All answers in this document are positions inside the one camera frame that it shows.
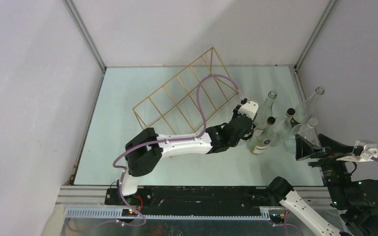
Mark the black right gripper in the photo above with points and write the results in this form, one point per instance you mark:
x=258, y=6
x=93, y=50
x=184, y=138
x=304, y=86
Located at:
x=303, y=149

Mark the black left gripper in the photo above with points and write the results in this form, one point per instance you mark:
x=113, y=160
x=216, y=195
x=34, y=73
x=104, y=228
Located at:
x=235, y=112

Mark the squat clear glass bottle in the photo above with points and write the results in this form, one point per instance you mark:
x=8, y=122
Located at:
x=307, y=130

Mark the clear bottle black cap white label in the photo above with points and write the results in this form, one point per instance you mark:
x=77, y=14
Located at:
x=262, y=137

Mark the clear bottle black gold label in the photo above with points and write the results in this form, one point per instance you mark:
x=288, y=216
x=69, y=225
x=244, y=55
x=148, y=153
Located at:
x=265, y=110

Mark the clear bottle black cap front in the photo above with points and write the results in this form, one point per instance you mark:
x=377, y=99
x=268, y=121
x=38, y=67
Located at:
x=283, y=128

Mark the greenish bottle black label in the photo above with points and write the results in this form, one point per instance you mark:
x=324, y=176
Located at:
x=305, y=110

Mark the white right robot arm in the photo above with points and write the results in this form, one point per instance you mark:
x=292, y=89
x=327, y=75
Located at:
x=356, y=200

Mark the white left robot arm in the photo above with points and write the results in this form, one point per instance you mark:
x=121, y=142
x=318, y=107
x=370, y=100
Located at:
x=147, y=148

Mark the right circuit board with leds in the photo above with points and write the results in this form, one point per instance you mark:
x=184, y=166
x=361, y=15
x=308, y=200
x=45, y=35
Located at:
x=278, y=218

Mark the circuit board with leds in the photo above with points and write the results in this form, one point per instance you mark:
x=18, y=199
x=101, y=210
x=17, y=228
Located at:
x=278, y=218
x=128, y=212

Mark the left circuit board with leds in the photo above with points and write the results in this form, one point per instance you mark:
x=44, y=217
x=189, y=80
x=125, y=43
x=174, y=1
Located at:
x=128, y=212

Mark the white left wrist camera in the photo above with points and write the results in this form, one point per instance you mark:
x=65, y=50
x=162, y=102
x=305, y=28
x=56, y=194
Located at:
x=248, y=108

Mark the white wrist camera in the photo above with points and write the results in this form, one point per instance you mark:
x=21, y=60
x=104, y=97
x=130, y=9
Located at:
x=363, y=151
x=248, y=108

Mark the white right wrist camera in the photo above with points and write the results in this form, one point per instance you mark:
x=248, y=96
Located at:
x=363, y=151

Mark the gold wire wine rack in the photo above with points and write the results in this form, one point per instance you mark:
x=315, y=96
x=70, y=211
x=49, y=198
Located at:
x=197, y=92

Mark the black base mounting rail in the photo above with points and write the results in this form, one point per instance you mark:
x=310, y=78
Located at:
x=220, y=201

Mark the aluminium frame profile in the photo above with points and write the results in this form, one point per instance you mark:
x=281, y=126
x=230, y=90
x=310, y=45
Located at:
x=82, y=28

